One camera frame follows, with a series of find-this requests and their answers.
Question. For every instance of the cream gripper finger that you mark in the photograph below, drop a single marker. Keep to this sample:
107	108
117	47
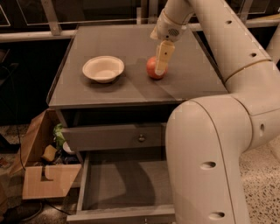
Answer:
164	53

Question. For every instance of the grey open middle drawer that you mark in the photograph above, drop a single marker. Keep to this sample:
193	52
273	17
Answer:
126	186

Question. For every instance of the yellow sponge in box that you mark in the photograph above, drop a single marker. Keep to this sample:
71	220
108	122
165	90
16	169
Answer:
49	153

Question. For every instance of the white paper bowl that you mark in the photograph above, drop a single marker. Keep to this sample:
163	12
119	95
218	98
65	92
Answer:
103	69

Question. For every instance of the brown cardboard box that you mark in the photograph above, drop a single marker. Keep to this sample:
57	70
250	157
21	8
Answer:
43	181

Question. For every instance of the green item in box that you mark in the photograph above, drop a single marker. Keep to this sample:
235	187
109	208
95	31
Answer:
58	136

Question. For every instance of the grey top drawer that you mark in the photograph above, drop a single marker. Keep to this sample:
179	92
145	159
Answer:
112	137

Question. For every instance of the red apple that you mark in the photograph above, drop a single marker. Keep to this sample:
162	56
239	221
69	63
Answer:
150	69

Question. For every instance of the white slanted pole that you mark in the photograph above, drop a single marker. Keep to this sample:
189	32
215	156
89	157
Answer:
273	48

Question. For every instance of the round metal drawer knob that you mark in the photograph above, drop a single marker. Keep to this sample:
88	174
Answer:
141	138

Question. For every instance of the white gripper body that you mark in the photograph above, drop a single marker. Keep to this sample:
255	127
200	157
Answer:
168	29

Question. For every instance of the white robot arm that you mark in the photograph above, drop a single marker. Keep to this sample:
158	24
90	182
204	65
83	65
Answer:
205	136

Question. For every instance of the white cup in box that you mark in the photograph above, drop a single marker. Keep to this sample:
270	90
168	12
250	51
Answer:
67	149

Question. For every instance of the grey drawer cabinet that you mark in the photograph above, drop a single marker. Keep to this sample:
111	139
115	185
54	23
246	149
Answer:
133	97

